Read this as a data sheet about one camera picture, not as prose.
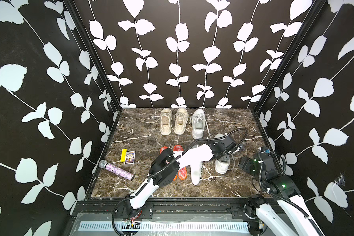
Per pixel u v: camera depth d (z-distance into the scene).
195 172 0.87
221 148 0.67
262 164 0.53
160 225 0.70
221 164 0.80
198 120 1.01
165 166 0.46
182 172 0.86
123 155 0.93
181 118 1.05
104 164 0.86
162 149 0.98
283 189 0.48
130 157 0.92
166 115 1.07
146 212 0.73
